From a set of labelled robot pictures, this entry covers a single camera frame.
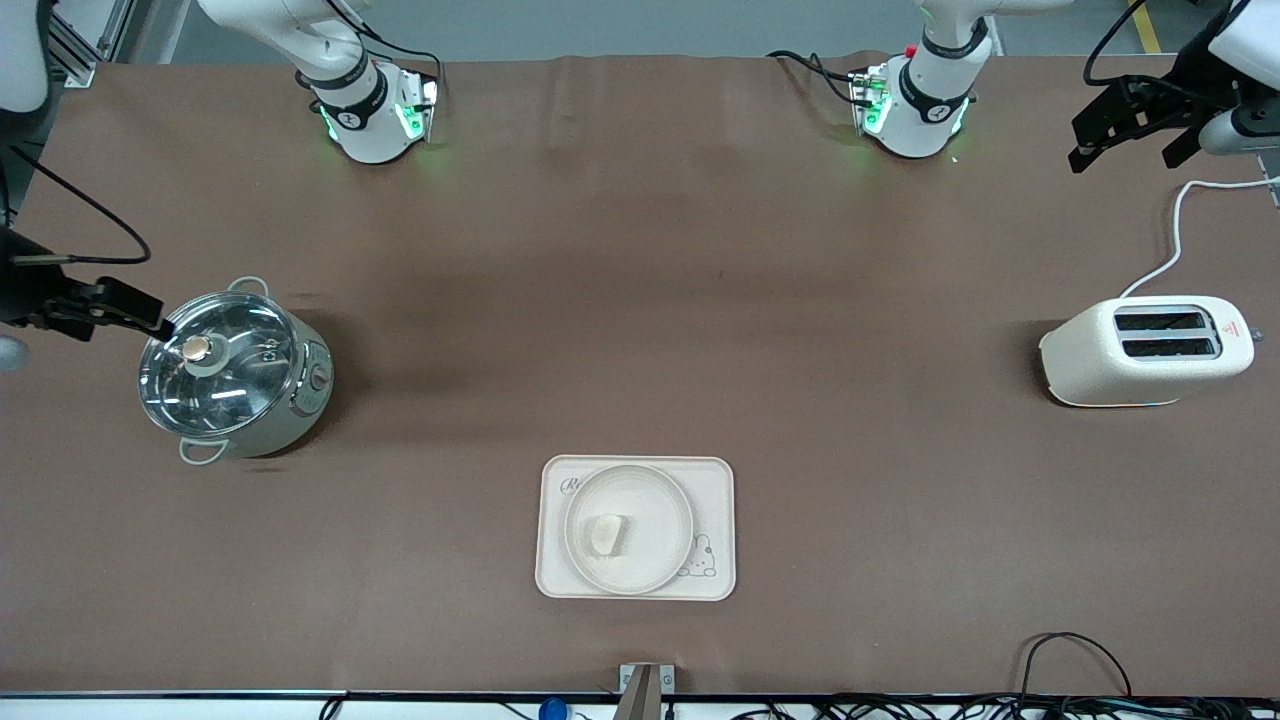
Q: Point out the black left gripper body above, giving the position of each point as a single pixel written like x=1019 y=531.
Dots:
x=1189 y=84

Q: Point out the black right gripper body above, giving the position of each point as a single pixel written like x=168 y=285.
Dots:
x=22 y=290

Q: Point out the white steamed bun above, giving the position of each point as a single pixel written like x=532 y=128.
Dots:
x=607 y=535

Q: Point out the white round plate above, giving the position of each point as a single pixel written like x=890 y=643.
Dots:
x=650 y=500

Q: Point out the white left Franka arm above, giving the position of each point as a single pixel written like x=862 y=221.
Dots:
x=915 y=125

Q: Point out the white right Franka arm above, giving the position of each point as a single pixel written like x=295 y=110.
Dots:
x=370 y=130

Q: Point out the cream rectangular rabbit tray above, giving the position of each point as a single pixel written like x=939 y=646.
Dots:
x=715 y=480

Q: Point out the glass pot lid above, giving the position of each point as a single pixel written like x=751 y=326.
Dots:
x=235 y=400

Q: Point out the silver electric cooking pot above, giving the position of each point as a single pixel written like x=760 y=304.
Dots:
x=300 y=410

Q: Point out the white two-slot toaster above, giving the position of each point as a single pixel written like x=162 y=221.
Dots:
x=1090 y=360

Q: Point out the blue round cap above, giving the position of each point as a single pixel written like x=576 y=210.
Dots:
x=552 y=710

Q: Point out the aluminium frame profile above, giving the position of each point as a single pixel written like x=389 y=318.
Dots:
x=95 y=35

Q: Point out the grey metal camera bracket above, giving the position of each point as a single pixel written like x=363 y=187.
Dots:
x=643 y=690

